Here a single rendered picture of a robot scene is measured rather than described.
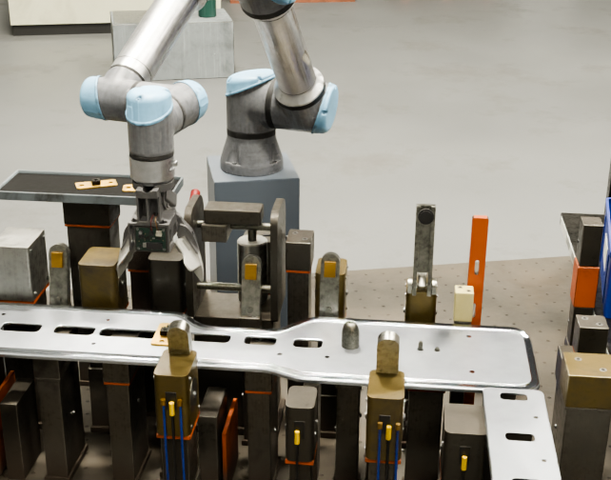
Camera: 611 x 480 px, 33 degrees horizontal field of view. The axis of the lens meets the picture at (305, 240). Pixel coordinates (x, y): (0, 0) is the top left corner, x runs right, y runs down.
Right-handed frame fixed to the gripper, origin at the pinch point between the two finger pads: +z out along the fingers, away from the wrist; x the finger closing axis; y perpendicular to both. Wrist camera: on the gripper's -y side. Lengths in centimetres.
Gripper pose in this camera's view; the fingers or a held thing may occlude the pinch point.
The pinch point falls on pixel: (162, 278)
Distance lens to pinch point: 187.8
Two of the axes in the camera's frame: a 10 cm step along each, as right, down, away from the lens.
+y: -1.1, 4.1, -9.1
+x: 9.9, 0.5, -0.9
